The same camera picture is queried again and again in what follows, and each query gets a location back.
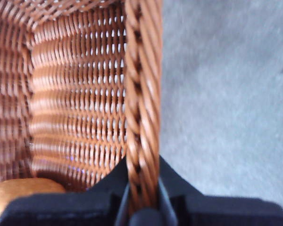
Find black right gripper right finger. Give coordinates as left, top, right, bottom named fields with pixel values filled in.
left=159, top=156, right=283, bottom=226

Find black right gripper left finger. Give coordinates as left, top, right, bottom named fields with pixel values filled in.
left=0, top=157, right=130, bottom=226

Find brown potato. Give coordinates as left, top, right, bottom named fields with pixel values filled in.
left=0, top=178, right=66, bottom=226

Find brown wicker basket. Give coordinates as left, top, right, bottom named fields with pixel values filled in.
left=0, top=0, right=163, bottom=215

